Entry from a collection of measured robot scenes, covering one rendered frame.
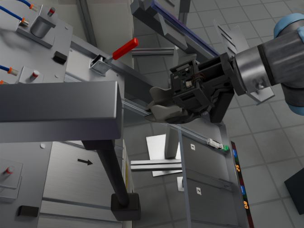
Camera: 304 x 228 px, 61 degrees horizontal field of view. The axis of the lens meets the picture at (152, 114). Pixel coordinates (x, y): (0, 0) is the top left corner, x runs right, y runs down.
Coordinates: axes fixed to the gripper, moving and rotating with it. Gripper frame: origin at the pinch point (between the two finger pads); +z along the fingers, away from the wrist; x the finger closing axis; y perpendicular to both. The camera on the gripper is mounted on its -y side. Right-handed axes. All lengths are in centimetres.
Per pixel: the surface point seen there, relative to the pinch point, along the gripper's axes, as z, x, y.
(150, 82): 0.0, -8.8, 0.2
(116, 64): 2.5, -8.2, 9.9
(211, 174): -4.4, 9.0, -21.3
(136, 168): 38, -10, -49
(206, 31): 8, -135, -105
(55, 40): 1.6, -0.9, 25.5
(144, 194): 53, -7, -77
